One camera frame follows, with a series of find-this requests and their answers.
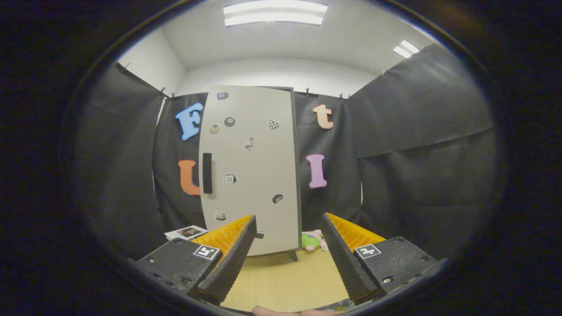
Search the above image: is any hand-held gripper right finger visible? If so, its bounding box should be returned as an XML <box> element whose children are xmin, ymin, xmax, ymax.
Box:
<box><xmin>321</xmin><ymin>212</ymin><xmax>448</xmax><ymax>305</ymax></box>

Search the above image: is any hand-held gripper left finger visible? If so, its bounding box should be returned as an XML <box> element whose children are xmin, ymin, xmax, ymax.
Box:
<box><xmin>127</xmin><ymin>214</ymin><xmax>258</xmax><ymax>306</ymax></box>

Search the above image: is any black cabinet door handle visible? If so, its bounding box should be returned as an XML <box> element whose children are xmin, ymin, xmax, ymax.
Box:
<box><xmin>202</xmin><ymin>153</ymin><xmax>213</xmax><ymax>194</ymax></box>

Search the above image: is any grey shoe cabinet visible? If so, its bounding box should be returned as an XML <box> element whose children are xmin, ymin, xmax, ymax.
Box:
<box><xmin>198</xmin><ymin>85</ymin><xmax>304</xmax><ymax>262</ymax></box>

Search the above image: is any pink and green plush toy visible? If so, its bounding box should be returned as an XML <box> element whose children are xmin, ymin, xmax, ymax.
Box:
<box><xmin>301</xmin><ymin>230</ymin><xmax>329</xmax><ymax>252</ymax></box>

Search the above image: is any white book with photo cover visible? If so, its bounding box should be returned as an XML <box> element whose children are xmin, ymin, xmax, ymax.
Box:
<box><xmin>165</xmin><ymin>225</ymin><xmax>208</xmax><ymax>241</ymax></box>

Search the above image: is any black backdrop cloth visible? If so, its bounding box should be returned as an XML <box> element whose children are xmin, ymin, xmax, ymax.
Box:
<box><xmin>75</xmin><ymin>43</ymin><xmax>497</xmax><ymax>259</ymax></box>

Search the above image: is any small ceiling light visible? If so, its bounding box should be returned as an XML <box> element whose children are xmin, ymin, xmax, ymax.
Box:
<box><xmin>393</xmin><ymin>39</ymin><xmax>421</xmax><ymax>59</ymax></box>

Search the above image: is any long ceiling light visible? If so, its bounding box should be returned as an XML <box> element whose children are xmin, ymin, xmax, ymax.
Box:
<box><xmin>223</xmin><ymin>0</ymin><xmax>329</xmax><ymax>28</ymax></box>

